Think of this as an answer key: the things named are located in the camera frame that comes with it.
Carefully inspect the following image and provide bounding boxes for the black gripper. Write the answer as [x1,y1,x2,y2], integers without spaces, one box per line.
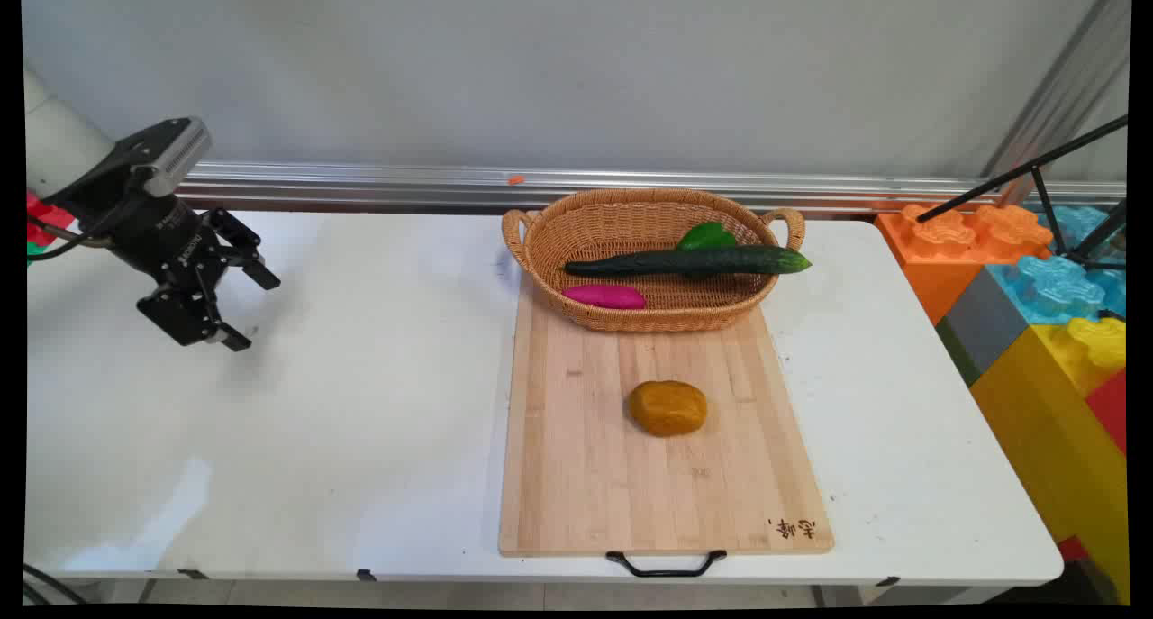
[52,173,282,353]

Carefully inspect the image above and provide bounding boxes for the dark green cucumber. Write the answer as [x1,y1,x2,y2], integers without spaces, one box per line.
[563,245,813,278]

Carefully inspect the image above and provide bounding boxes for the red toy bricks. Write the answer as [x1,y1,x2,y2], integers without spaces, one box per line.
[25,192,77,249]

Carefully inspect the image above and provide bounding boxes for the purple sweet potato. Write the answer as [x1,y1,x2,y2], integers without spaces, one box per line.
[561,283,648,311]

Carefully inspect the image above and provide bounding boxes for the woven wicker basket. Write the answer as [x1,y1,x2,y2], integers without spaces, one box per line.
[502,187,806,334]

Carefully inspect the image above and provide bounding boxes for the bamboo cutting board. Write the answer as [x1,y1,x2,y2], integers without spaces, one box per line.
[498,281,835,559]

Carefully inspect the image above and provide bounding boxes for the brown potato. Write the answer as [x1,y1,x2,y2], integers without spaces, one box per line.
[627,380,709,438]

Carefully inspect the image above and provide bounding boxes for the green bell pepper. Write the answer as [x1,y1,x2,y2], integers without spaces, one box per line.
[676,222,739,251]

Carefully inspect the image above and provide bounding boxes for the orange toy block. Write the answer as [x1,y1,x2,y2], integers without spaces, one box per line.
[875,202,1055,325]

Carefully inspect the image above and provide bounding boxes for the grey toy block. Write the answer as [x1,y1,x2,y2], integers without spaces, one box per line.
[934,265,1030,387]

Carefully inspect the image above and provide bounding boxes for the black tripod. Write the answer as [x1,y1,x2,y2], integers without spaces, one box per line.
[916,114,1130,270]

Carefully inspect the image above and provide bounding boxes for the blue toy block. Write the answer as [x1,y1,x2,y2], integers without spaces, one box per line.
[986,205,1128,325]

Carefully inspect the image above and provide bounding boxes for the yellow toy block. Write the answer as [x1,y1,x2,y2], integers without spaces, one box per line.
[970,316,1131,604]

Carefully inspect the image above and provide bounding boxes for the red toy block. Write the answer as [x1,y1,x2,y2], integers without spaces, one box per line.
[1085,369,1128,455]

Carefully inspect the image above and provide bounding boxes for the aluminium rail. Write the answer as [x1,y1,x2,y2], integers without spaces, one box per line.
[176,160,1127,216]

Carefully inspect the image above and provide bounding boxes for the black floor cable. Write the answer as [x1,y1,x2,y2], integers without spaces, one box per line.
[23,563,89,606]

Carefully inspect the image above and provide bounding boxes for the black cutting board handle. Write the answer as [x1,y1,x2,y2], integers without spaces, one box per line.
[605,550,728,579]

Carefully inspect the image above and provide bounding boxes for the aluminium frame post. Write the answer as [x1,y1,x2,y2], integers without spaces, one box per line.
[981,0,1132,207]

